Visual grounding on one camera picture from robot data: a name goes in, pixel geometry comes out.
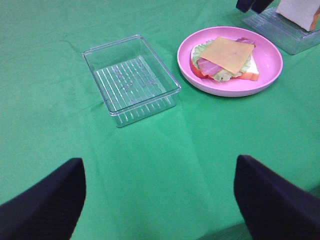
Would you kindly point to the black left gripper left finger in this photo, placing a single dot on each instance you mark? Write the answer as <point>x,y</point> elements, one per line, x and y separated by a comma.
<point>50,209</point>

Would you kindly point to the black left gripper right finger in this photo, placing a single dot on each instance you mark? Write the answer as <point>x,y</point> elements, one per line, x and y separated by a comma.
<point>272,207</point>

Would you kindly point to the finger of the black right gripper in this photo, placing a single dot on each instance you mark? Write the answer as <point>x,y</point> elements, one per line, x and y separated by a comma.
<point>244,5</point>
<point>259,6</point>

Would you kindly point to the toast bread slice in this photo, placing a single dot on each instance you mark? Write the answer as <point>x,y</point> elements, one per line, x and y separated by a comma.
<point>304,13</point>
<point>250,72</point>

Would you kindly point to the yellow cheese slice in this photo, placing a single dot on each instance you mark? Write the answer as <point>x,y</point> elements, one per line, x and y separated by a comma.
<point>225,54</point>

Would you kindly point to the green lettuce leaf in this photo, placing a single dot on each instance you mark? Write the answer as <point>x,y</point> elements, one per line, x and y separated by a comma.
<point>222,75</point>

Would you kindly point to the right clear plastic container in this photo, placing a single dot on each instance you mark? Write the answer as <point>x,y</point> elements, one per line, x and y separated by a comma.
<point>282,32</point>

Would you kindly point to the clear plastic container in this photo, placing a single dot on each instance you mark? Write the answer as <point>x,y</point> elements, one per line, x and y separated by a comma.
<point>282,32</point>
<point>133,81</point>

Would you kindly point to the pink round plate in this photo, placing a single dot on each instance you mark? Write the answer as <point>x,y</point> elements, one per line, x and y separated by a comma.
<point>267,57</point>

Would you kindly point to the left clear plastic container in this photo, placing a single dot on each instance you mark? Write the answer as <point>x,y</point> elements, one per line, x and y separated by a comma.
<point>133,81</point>

